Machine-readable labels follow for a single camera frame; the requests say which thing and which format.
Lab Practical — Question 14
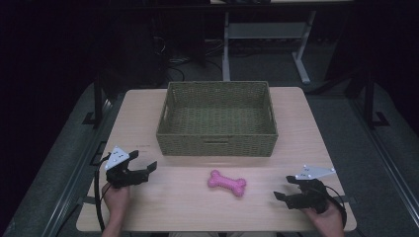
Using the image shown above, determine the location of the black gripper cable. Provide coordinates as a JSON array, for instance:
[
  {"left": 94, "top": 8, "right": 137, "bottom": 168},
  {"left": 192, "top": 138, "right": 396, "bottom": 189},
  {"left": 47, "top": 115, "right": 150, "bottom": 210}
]
[
  {"left": 93, "top": 153, "right": 112, "bottom": 233},
  {"left": 323, "top": 185, "right": 348, "bottom": 229}
]

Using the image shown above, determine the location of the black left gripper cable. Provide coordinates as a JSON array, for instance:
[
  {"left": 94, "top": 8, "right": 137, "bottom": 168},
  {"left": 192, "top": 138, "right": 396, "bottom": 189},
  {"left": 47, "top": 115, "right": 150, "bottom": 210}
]
[{"left": 93, "top": 153, "right": 112, "bottom": 233}]

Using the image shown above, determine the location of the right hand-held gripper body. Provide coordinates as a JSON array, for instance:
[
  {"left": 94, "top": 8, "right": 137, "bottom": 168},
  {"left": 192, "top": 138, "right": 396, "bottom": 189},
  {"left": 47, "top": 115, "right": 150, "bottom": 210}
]
[{"left": 285, "top": 164, "right": 337, "bottom": 214}]

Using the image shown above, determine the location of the black metal stand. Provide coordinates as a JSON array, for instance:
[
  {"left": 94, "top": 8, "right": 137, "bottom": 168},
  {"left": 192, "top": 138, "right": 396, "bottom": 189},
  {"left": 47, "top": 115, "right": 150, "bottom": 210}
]
[
  {"left": 363, "top": 72, "right": 390, "bottom": 130},
  {"left": 81, "top": 74, "right": 107, "bottom": 129}
]

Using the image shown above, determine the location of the green woven basket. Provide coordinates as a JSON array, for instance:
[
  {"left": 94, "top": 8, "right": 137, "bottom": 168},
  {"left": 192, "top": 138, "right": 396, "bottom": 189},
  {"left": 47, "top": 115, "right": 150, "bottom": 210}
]
[{"left": 155, "top": 80, "right": 280, "bottom": 158}]

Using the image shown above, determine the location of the pink bone-shaped toy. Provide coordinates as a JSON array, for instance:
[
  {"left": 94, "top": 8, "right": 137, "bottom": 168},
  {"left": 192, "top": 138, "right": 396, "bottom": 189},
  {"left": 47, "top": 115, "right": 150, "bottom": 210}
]
[{"left": 207, "top": 169, "right": 248, "bottom": 198}]

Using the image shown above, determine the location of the aluminium frame rail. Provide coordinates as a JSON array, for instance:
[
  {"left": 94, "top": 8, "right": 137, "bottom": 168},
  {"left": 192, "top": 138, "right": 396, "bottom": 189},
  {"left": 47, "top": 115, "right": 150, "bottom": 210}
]
[
  {"left": 42, "top": 97, "right": 114, "bottom": 237},
  {"left": 349, "top": 97, "right": 419, "bottom": 219}
]

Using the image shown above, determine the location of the white metal desk frame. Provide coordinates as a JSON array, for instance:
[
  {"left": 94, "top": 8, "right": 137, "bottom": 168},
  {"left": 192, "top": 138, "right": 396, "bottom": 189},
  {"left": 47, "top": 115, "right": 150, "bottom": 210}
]
[{"left": 209, "top": 0, "right": 356, "bottom": 85}]

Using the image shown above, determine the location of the black floor cable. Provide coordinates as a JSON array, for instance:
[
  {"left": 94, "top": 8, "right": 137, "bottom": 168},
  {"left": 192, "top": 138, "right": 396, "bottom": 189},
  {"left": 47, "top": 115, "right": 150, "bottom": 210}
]
[{"left": 166, "top": 56, "right": 192, "bottom": 83}]

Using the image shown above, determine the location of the person's left hand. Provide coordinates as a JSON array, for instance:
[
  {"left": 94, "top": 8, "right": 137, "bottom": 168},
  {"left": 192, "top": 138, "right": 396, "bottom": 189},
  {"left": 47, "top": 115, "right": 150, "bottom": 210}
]
[{"left": 101, "top": 183, "right": 131, "bottom": 214}]

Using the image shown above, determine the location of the person's right hand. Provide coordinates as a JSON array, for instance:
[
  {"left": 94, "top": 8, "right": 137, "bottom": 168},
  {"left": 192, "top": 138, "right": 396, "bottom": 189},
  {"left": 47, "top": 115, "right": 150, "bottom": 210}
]
[{"left": 301, "top": 197, "right": 346, "bottom": 237}]

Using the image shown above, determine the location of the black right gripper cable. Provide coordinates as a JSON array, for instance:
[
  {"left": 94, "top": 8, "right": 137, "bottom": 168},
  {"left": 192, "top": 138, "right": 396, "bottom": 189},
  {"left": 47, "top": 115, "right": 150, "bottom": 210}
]
[{"left": 323, "top": 185, "right": 348, "bottom": 229}]

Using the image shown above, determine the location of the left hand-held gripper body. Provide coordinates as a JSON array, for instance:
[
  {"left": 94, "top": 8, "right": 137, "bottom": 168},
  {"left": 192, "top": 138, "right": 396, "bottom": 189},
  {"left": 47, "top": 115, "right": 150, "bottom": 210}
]
[{"left": 104, "top": 145, "right": 149, "bottom": 190}]

